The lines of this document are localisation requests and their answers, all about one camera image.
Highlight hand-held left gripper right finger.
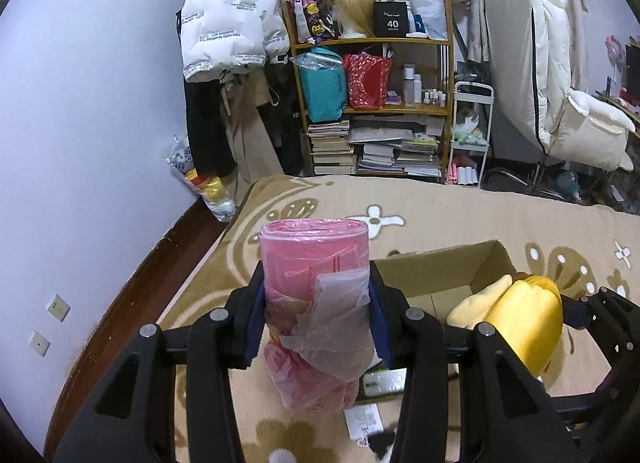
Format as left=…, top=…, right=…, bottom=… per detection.
left=367, top=263, right=593, bottom=463

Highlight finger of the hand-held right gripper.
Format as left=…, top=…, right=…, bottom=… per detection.
left=550, top=368, right=640, bottom=439
left=560, top=287, right=640, bottom=364

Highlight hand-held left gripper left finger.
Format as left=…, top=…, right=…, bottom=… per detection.
left=52, top=260, right=266, bottom=463

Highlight cardboard box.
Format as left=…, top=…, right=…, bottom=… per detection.
left=372, top=239, right=518, bottom=329

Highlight pink plastic bag roll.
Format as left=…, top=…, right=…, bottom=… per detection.
left=259, top=217, right=377, bottom=414

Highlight yellow plush toy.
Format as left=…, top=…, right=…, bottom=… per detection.
left=446, top=273, right=565, bottom=379

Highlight soft toys in cart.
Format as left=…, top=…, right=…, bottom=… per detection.
left=452, top=110, right=488, bottom=146

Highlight white paper label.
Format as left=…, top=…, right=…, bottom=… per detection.
left=345, top=403, right=386, bottom=441

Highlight black and white plush toy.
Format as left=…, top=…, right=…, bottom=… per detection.
left=360, top=425, right=401, bottom=463

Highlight clear plastic bag of toys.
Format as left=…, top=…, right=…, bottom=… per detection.
left=167, top=135, right=238, bottom=222

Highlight beige patterned blanket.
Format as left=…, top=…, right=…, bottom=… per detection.
left=155, top=174, right=640, bottom=463

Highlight beige hanging coat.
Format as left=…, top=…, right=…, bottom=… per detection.
left=220, top=73, right=283, bottom=194

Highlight pile of books and papers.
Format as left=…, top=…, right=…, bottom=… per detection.
left=350, top=115, right=446, bottom=178

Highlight stack of books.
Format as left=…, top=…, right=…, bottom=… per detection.
left=306, top=120, right=357, bottom=176

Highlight black hanging bag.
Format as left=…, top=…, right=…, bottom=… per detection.
left=265, top=63, right=306, bottom=176

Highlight black hanging garment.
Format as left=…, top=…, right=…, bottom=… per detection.
left=182, top=78, right=236, bottom=178

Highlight teal bag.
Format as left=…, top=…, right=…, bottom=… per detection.
left=295, top=48, right=348, bottom=124

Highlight row of cosmetic bottles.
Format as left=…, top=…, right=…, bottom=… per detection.
left=402, top=63, right=448, bottom=106

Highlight red patterned bag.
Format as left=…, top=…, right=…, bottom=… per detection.
left=342, top=53, right=393, bottom=111

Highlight white trolley cart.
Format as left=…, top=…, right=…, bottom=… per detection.
left=446, top=81, right=496, bottom=188

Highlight pink desk ornament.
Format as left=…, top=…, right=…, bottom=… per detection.
left=605, top=33, right=628, bottom=64

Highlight white padded recliner chair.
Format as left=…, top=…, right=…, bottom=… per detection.
left=481, top=0, right=636, bottom=174

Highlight wooden shelf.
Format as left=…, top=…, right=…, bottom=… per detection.
left=281, top=0, right=456, bottom=178

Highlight white puffer jacket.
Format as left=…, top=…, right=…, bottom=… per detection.
left=180, top=0, right=291, bottom=82

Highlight black box with white print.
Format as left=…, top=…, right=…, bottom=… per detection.
left=373, top=1, right=412, bottom=37

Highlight purple printed packet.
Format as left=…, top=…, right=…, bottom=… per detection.
left=285, top=0, right=336, bottom=41

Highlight blonde wig on stand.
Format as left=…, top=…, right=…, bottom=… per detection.
left=327, top=0, right=381, bottom=38

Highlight white plastic bag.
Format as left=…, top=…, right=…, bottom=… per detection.
left=410, top=0, right=448, bottom=41

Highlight white wall socket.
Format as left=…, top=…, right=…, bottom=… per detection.
left=28, top=329, right=52, bottom=357
left=47, top=294, right=71, bottom=322

